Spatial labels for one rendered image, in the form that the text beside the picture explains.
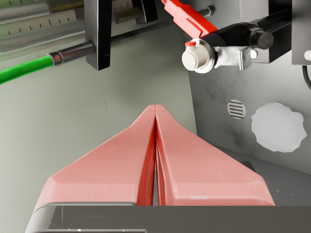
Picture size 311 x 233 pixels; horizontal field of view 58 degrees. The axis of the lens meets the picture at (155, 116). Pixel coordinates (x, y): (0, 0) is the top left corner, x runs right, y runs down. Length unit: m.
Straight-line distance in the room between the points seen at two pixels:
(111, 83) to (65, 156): 0.15
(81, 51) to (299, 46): 0.26
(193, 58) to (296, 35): 0.16
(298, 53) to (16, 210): 0.44
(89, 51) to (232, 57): 0.22
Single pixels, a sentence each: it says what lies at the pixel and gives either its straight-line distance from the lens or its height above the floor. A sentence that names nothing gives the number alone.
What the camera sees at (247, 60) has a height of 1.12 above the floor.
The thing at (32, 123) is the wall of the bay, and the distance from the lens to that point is 0.46.
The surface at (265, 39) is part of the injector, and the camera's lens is 0.25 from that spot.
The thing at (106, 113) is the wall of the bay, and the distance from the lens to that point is 0.52.
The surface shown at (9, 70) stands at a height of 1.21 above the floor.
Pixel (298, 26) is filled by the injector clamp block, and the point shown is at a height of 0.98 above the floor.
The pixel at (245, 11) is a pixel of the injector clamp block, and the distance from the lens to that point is 0.37.
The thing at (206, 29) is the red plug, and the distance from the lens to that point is 0.25.
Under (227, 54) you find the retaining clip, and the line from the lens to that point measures 0.22.
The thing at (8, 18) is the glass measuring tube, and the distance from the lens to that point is 0.41.
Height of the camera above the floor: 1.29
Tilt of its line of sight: 35 degrees down
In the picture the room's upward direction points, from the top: 120 degrees counter-clockwise
